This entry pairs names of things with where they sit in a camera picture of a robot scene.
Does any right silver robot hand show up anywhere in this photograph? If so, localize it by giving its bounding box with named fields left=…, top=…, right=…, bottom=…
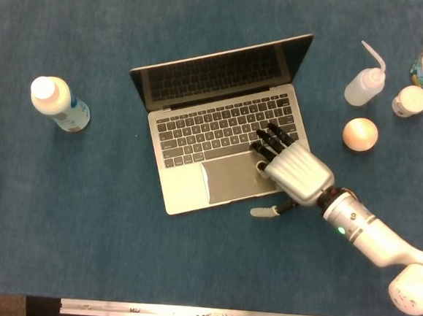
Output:
left=243, top=121, right=340, bottom=225

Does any silver laptop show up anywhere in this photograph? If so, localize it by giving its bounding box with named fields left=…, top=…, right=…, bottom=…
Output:
left=118, top=20, right=320, bottom=226

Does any orange round ball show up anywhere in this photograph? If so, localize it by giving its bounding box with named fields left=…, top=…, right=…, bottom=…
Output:
left=341, top=116, right=380, bottom=154

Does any translucent squeeze wash bottle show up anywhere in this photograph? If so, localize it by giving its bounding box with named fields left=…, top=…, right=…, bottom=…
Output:
left=343, top=39, right=389, bottom=109

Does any small white-lidded jar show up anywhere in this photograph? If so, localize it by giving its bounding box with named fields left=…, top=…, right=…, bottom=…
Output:
left=390, top=83, right=423, bottom=118

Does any blue felt table cloth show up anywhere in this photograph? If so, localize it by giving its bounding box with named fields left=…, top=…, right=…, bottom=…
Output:
left=0, top=0, right=423, bottom=316

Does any white bottle with blue label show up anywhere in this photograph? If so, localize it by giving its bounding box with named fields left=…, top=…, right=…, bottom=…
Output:
left=27, top=74, right=94, bottom=134

